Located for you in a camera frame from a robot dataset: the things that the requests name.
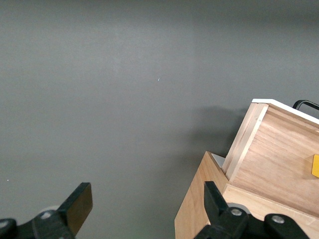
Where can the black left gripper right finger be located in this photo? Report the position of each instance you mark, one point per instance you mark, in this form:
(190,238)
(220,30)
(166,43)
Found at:
(215,204)

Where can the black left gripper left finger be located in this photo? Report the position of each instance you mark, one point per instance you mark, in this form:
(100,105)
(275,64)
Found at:
(77,204)

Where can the wooden drawer with white front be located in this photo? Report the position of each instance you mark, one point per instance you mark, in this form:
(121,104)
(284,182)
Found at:
(274,154)

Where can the yellow cube block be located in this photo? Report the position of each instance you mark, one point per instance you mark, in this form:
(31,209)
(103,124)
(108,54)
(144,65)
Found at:
(315,165)

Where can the light wooden drawer cabinet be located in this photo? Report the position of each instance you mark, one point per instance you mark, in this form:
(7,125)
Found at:
(194,199)

